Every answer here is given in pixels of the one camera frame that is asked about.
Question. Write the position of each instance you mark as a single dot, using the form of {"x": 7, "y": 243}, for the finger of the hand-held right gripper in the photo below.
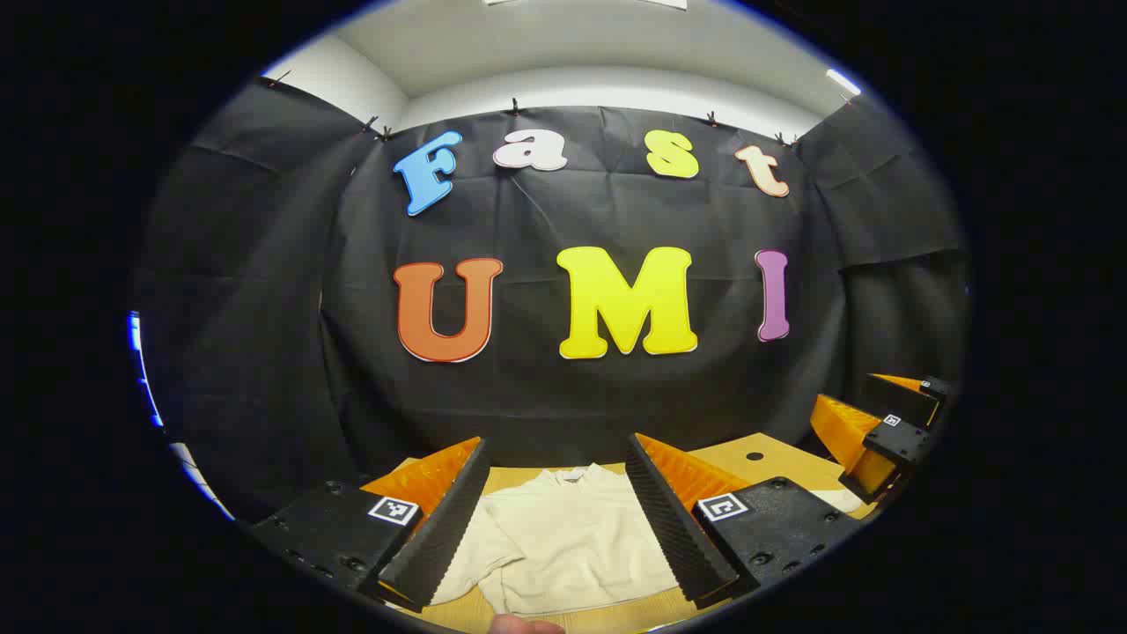
{"x": 894, "y": 445}
{"x": 898, "y": 398}

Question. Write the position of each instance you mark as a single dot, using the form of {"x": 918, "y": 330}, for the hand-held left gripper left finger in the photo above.
{"x": 440, "y": 537}

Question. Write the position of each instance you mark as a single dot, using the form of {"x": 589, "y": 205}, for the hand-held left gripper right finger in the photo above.
{"x": 669, "y": 528}

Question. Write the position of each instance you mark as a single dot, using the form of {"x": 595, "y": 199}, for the cream white sweatshirt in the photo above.
{"x": 563, "y": 537}

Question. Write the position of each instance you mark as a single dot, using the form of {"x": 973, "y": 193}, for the black backdrop cloth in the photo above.
{"x": 528, "y": 396}

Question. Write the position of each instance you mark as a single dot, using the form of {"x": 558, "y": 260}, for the ceiling light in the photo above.
{"x": 843, "y": 81}

